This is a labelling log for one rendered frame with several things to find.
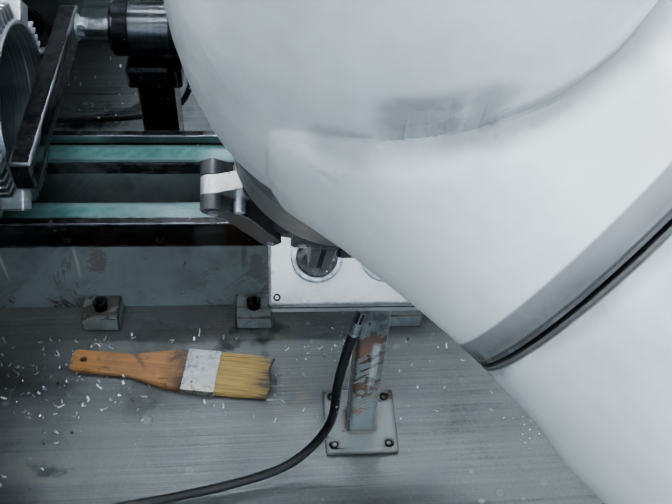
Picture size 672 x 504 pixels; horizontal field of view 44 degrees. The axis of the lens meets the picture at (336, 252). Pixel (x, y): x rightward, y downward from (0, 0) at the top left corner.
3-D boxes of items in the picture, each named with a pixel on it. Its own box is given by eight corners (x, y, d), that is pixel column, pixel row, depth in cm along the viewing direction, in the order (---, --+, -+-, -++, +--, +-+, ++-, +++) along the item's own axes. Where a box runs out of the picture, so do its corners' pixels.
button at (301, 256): (296, 279, 61) (296, 276, 59) (295, 239, 61) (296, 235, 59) (336, 279, 61) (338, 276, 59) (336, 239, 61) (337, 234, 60)
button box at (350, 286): (268, 313, 64) (267, 306, 59) (268, 223, 65) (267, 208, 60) (486, 310, 65) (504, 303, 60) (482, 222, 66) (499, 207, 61)
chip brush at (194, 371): (65, 383, 83) (63, 378, 82) (79, 342, 86) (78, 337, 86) (268, 401, 82) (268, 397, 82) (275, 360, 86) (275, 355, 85)
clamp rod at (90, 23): (72, 40, 87) (69, 23, 86) (75, 30, 89) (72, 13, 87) (149, 41, 88) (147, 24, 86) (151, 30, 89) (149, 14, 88)
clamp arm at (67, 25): (58, 28, 90) (7, 190, 72) (52, 3, 87) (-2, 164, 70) (91, 29, 90) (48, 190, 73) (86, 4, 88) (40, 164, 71)
